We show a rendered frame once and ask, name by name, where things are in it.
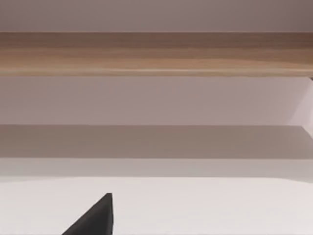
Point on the wooden shelf board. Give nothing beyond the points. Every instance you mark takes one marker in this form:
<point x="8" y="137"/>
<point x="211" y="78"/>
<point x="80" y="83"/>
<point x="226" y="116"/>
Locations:
<point x="156" y="54"/>

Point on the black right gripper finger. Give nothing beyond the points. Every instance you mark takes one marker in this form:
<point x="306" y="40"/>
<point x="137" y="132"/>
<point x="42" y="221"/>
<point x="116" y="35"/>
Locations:
<point x="99" y="218"/>

